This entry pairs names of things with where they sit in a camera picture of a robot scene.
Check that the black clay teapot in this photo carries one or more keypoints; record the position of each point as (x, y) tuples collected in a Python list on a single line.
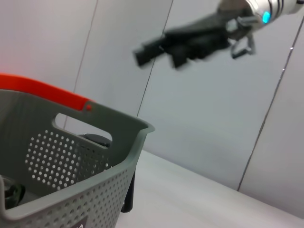
[(14, 194)]

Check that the grey perforated storage basket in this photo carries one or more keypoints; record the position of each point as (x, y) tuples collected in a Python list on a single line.
[(137, 133)]

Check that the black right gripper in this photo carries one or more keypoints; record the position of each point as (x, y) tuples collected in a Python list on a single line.
[(199, 40)]

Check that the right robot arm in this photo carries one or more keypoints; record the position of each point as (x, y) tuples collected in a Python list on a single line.
[(273, 7)]

